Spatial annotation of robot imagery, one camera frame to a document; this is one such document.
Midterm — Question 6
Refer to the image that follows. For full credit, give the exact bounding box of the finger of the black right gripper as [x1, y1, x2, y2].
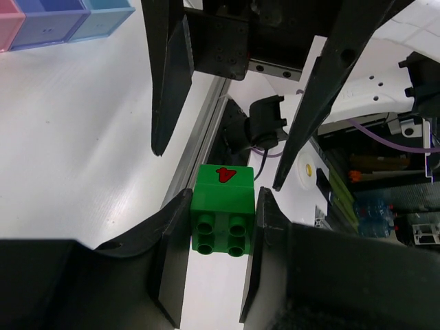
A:
[272, 0, 412, 191]
[141, 0, 193, 156]

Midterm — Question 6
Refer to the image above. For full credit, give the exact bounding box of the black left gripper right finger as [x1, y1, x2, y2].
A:
[239, 187, 290, 323]

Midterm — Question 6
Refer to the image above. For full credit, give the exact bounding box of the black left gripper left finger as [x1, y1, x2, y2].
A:
[98, 188, 193, 327]

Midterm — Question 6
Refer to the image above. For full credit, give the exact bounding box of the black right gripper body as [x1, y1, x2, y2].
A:
[185, 1, 342, 81]

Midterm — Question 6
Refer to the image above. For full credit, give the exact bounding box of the green 2x2 lego cube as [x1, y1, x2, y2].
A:
[190, 164, 255, 258]

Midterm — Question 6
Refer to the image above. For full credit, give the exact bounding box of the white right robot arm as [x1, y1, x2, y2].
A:
[142, 1, 439, 190]

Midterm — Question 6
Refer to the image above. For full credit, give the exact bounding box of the light blue container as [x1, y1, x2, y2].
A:
[69, 0, 135, 43]

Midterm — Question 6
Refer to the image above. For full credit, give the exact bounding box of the white tape roll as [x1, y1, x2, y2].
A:
[297, 152, 317, 190]

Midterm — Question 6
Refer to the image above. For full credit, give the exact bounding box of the purple blue container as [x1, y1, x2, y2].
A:
[10, 0, 90, 51]

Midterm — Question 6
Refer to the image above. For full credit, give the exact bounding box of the blue water bottles pack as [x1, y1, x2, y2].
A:
[353, 199, 397, 239]

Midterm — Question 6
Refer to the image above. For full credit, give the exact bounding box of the small pink container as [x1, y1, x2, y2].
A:
[0, 0, 25, 52]

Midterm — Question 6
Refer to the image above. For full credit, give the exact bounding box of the aluminium front rail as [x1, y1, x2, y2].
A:
[161, 77, 231, 207]

